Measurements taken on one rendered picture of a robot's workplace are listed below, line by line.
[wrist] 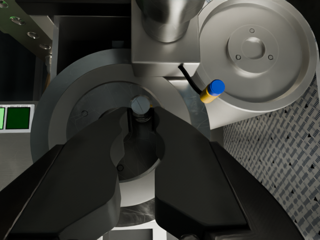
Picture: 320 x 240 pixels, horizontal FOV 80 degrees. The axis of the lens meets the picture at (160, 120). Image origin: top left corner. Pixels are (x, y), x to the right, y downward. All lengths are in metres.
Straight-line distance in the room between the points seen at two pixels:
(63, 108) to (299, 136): 0.23
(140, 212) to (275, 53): 0.18
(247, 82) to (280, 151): 0.11
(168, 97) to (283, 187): 0.18
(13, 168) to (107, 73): 0.46
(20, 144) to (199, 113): 0.49
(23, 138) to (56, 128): 0.41
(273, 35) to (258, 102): 0.07
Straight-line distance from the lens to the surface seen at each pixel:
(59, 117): 0.17
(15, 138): 0.59
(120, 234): 0.62
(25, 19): 0.46
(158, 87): 0.16
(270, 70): 0.21
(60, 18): 0.21
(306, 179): 0.24
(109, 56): 0.18
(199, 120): 0.17
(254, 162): 0.32
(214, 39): 0.20
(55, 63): 0.20
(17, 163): 0.59
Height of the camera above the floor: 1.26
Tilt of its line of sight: 8 degrees down
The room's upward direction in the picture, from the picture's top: 179 degrees clockwise
